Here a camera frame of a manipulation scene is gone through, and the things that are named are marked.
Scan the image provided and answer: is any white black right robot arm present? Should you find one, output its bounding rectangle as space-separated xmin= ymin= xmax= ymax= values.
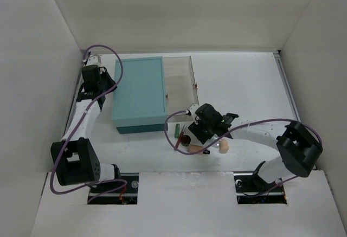
xmin=188 ymin=104 xmax=323 ymax=191

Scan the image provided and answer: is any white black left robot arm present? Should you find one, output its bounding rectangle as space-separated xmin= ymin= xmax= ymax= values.
xmin=50 ymin=64 xmax=122 ymax=193

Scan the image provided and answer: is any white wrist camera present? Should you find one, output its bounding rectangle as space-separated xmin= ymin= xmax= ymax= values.
xmin=187 ymin=104 xmax=200 ymax=119
xmin=82 ymin=55 xmax=101 ymax=66

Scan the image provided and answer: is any brown round jar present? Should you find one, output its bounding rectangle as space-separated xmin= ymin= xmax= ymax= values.
xmin=181 ymin=135 xmax=191 ymax=147

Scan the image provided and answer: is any teal makeup box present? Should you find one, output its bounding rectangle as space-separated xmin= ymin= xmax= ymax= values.
xmin=111 ymin=56 xmax=168 ymax=134

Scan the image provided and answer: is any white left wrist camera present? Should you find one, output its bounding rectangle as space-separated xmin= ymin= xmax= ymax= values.
xmin=82 ymin=55 xmax=101 ymax=66

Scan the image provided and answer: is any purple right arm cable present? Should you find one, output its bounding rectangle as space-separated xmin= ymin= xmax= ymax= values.
xmin=164 ymin=111 xmax=323 ymax=197

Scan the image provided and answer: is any clear plastic bottle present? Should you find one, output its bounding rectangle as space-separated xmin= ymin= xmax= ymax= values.
xmin=211 ymin=136 xmax=221 ymax=149

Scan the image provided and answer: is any clear acrylic drawer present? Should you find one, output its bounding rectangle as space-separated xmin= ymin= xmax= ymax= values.
xmin=163 ymin=56 xmax=199 ymax=115

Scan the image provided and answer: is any beige foundation bottle black cap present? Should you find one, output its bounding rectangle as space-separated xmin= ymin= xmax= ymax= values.
xmin=188 ymin=144 xmax=210 ymax=155

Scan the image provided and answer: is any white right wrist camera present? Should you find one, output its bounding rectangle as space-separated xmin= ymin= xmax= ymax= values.
xmin=187 ymin=104 xmax=200 ymax=119

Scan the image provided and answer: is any red makeup pencil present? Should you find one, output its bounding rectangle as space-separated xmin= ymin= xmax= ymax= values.
xmin=174 ymin=125 xmax=187 ymax=151

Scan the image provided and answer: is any beige makeup sponge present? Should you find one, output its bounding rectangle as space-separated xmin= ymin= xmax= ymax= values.
xmin=219 ymin=139 xmax=229 ymax=154

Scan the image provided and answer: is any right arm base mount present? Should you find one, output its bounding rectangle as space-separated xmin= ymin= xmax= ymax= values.
xmin=234 ymin=161 xmax=287 ymax=204

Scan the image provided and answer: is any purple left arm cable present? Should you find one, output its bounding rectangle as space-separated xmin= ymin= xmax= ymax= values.
xmin=50 ymin=44 xmax=128 ymax=204

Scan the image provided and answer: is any green tube left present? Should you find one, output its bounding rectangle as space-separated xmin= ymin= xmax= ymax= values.
xmin=175 ymin=124 xmax=181 ymax=139

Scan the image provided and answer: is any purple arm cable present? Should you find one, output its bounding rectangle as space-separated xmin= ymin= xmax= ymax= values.
xmin=164 ymin=111 xmax=323 ymax=197
xmin=50 ymin=44 xmax=128 ymax=204

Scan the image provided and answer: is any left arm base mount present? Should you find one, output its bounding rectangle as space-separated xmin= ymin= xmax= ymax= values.
xmin=87 ymin=173 xmax=139 ymax=205

